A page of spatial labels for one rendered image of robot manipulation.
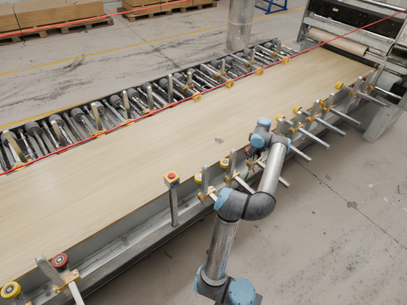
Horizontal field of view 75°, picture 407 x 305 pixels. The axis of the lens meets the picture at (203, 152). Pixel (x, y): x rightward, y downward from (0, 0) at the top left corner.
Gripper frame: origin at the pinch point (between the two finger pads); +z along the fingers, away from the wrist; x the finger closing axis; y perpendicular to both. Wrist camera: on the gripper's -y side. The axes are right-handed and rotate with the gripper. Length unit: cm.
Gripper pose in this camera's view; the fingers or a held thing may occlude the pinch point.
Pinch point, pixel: (253, 160)
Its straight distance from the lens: 198.9
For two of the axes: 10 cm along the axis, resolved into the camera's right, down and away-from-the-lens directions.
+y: 7.8, -4.3, 4.5
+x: -6.3, -5.7, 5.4
